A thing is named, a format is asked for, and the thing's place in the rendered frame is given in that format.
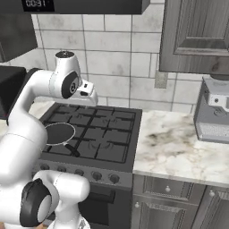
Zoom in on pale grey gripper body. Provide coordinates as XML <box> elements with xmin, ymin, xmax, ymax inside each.
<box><xmin>71</xmin><ymin>88</ymin><xmax>99</xmax><ymax>107</ymax></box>

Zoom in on dark grey stove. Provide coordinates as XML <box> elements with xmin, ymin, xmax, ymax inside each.
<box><xmin>30</xmin><ymin>102</ymin><xmax>144</xmax><ymax>229</ymax></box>

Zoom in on black frying pan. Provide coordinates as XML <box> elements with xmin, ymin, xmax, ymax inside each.
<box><xmin>44</xmin><ymin>122</ymin><xmax>81</xmax><ymax>158</ymax></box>

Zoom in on black box appliance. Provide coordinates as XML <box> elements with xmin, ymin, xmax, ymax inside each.
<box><xmin>0</xmin><ymin>65</ymin><xmax>28</xmax><ymax>119</ymax></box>

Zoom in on dark range hood with display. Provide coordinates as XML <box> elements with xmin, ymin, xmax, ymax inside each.
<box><xmin>0</xmin><ymin>0</ymin><xmax>151</xmax><ymax>15</ymax></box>

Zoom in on dark oven door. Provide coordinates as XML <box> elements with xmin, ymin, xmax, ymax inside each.
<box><xmin>47</xmin><ymin>181</ymin><xmax>132</xmax><ymax>229</ymax></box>

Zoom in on grey drawer front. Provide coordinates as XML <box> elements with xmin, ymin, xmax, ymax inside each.
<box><xmin>141</xmin><ymin>175</ymin><xmax>195</xmax><ymax>200</ymax></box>

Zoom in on grey base cupboard door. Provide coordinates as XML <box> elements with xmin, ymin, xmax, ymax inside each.
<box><xmin>191</xmin><ymin>185</ymin><xmax>229</xmax><ymax>229</ymax></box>
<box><xmin>131</xmin><ymin>195</ymin><xmax>204</xmax><ymax>229</ymax></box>

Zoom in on grey wall socket plate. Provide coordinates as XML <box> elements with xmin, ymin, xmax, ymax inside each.
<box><xmin>154</xmin><ymin>71</ymin><xmax>169</xmax><ymax>89</ymax></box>

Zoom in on dark wall cupboard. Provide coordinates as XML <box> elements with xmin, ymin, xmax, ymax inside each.
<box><xmin>0</xmin><ymin>13</ymin><xmax>39</xmax><ymax>64</ymax></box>

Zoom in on dark oven door handle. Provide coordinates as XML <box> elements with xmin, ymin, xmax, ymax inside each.
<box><xmin>85</xmin><ymin>190</ymin><xmax>116</xmax><ymax>205</ymax></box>

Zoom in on grey wall cupboard door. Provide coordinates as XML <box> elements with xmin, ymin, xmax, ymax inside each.
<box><xmin>158</xmin><ymin>0</ymin><xmax>229</xmax><ymax>76</ymax></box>

